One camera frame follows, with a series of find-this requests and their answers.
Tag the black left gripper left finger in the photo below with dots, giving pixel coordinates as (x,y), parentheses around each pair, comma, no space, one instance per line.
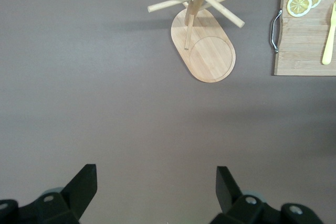
(65,205)

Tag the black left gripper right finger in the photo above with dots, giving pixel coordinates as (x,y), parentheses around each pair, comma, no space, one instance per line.
(246,208)

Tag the wooden cup rack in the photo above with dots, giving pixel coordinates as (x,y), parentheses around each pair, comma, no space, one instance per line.
(210,61)

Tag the brown table mat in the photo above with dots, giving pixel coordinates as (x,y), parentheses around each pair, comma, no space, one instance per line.
(105,77)

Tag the wooden cutting board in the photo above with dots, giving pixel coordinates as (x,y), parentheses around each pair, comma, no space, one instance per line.
(302,51)

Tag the yellow plastic fork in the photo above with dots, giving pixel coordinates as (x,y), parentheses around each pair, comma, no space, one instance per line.
(328,51)

